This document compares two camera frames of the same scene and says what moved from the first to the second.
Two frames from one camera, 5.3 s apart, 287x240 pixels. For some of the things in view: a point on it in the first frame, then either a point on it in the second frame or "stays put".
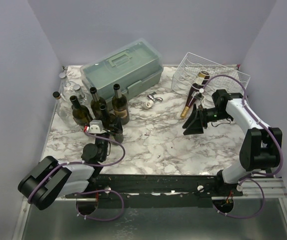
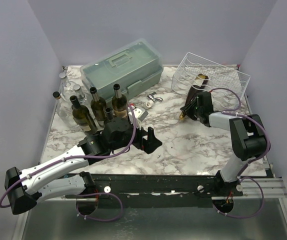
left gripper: x=117 y=128 → x=149 y=145
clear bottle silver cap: x=81 y=97 stays put
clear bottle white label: x=64 y=110 stays put
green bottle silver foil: x=119 y=105 stays put
